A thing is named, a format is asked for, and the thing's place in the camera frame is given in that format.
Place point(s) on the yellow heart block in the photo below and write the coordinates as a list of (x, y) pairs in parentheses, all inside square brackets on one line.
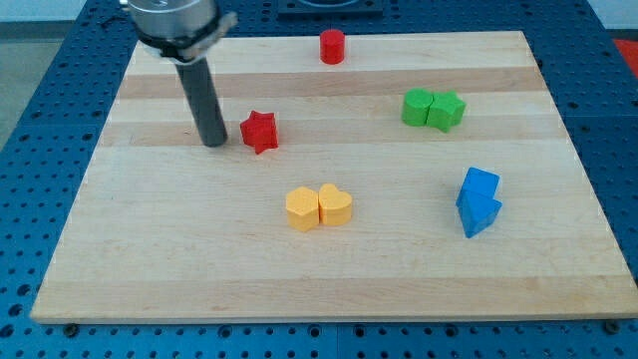
[(335, 205)]

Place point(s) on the green star block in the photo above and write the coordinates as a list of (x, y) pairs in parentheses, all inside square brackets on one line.
[(446, 111)]

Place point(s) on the green cylinder block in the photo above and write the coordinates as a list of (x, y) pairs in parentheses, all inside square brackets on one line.
[(416, 105)]

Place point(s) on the blue cube block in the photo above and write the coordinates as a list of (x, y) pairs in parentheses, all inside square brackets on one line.
[(479, 181)]

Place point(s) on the red star block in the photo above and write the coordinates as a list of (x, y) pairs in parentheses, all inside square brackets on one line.
[(259, 131)]

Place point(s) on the red object at edge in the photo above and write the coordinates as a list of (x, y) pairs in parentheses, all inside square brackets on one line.
[(629, 51)]

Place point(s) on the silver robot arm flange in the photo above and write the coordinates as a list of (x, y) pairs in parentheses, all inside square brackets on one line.
[(181, 31)]

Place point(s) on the red cylinder block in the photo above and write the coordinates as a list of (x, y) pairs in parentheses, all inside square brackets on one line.
[(332, 46)]

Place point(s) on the wooden board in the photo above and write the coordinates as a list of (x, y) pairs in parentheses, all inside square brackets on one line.
[(165, 230)]

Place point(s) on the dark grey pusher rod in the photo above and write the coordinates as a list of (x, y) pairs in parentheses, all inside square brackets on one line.
[(203, 102)]

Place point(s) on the blue triangle block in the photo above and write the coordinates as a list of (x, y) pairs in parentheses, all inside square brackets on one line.
[(477, 211)]

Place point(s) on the yellow hexagon block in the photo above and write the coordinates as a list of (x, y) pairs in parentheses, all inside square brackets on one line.
[(302, 207)]

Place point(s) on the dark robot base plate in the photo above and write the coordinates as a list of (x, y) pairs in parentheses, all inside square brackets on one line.
[(289, 9)]

